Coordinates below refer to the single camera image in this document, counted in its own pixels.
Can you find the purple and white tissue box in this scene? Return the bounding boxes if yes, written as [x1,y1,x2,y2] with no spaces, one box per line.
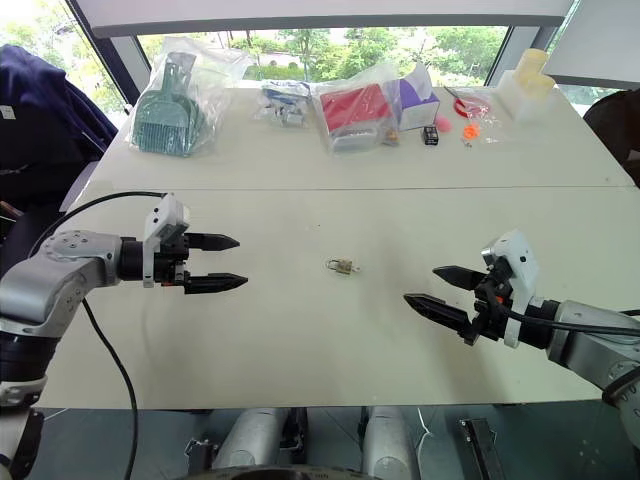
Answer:
[397,67,442,134]

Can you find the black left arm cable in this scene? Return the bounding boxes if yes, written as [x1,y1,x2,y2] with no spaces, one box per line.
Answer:
[28,192,169,480]

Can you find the small brass padlock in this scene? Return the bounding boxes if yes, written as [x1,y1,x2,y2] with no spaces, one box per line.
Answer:
[324,256,356,277]

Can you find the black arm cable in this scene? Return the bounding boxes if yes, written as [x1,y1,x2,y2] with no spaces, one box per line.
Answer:
[492,292,640,337]
[28,192,169,480]

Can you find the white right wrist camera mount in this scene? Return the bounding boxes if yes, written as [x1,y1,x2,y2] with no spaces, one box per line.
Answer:
[480,229,542,349]

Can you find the dark brown chair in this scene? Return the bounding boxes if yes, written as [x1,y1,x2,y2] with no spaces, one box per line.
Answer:
[582,89,640,189]

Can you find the red box in plastic bag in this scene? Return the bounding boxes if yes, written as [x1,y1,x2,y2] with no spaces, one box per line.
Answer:
[309,62,401,157]

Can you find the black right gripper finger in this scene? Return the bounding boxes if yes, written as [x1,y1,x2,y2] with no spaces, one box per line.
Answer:
[432,265,489,292]
[403,293,474,337]

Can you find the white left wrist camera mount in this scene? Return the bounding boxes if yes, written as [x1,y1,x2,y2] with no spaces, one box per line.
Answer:
[142,193,192,289]

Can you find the white and yellow plastic containers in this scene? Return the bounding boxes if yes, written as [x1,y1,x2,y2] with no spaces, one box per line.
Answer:
[494,48,557,124]

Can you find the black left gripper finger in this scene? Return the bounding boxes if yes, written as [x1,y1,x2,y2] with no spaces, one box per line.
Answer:
[183,272,250,296]
[187,232,242,253]

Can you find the blue items in plastic bag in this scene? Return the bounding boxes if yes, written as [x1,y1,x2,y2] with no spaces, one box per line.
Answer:
[249,79,317,129]

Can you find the red ring in clear bag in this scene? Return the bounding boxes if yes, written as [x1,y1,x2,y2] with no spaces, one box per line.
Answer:
[443,85,501,126]

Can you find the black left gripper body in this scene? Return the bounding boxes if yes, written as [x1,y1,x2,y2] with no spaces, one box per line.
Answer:
[153,231,193,294]

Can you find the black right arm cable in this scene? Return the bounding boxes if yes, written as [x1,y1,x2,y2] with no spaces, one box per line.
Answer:
[492,292,640,337]

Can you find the black metal bracket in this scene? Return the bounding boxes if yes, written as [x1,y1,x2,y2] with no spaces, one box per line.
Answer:
[458,417,507,480]

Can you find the teal dustpan in plastic bag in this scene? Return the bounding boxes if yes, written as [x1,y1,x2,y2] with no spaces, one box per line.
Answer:
[127,34,249,160]

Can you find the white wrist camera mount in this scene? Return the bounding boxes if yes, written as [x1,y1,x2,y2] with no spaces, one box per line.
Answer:
[480,229,542,349]
[142,193,192,289]

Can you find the dark blue jacket on chair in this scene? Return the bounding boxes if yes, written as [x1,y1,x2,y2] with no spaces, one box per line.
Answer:
[0,43,120,211]

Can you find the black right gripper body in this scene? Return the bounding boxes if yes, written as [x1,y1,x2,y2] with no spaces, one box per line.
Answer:
[462,263,515,347]

